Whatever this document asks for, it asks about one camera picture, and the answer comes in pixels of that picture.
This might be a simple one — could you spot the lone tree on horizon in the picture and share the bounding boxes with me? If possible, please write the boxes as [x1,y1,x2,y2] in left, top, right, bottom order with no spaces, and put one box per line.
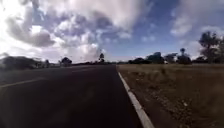
[98,52,106,64]

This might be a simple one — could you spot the round dark tree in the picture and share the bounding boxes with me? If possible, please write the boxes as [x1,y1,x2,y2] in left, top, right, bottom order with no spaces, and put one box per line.
[60,56,73,66]

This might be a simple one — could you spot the dark asphalt road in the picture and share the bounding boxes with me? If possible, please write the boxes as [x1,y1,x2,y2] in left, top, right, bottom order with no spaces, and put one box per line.
[0,64,145,128]

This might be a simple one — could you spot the white painted edge line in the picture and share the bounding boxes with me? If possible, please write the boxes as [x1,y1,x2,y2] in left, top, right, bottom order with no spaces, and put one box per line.
[117,71,156,128]

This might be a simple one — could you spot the row of dark trees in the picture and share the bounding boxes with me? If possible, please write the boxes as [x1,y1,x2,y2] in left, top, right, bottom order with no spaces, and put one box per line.
[127,30,224,65]

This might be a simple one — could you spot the dry brown grass verge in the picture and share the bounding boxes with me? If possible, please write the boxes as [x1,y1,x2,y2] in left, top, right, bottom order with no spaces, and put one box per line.
[116,63,224,128]

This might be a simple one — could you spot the low dark building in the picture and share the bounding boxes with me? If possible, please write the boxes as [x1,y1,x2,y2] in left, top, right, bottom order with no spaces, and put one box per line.
[0,55,38,71]

